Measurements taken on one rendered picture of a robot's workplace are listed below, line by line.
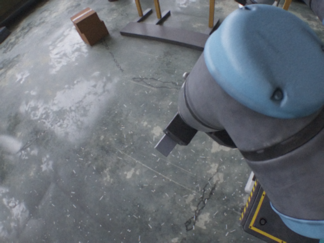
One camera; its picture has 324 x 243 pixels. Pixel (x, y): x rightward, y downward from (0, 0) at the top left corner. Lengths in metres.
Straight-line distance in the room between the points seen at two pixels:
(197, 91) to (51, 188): 1.53
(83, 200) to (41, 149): 0.72
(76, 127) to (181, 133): 1.40
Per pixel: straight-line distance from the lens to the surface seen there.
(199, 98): 0.16
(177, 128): 0.28
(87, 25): 2.34
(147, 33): 2.10
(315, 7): 0.54
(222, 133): 0.27
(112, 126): 1.42
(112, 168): 1.29
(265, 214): 0.89
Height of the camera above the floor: 1.14
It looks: 63 degrees down
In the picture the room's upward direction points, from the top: 19 degrees counter-clockwise
